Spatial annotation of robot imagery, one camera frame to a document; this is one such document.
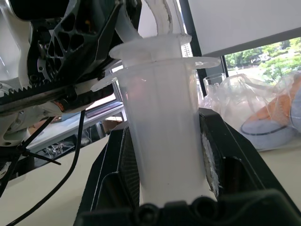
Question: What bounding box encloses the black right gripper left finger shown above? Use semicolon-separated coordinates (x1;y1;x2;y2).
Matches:
79;126;142;214

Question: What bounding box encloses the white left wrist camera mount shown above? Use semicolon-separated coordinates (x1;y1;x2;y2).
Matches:
0;0;64;147

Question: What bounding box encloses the lattice finger of the black left gripper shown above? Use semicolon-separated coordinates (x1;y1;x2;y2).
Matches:
48;0;123;79

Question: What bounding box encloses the white board with black frame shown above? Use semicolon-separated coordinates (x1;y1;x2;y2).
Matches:
182;0;301;57

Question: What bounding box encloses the clear plastic bag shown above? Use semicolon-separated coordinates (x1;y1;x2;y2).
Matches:
204;70;301;152

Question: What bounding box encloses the black zip tie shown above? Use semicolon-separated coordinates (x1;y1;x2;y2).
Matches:
16;116;62;166

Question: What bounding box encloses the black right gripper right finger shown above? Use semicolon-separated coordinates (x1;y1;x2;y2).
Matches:
198;107;293;202

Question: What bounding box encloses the clear glass beaker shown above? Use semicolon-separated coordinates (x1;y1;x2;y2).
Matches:
203;73;227;100

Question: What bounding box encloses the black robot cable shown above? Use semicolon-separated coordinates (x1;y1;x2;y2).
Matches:
0;109;87;226

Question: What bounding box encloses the orange object in bag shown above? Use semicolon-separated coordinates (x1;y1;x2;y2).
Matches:
246;88;301;124

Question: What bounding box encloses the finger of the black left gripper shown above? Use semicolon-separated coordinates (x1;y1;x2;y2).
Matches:
124;0;142;32

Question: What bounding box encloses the translucent white plastic syringe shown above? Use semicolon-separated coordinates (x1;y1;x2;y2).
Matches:
90;0;222;208

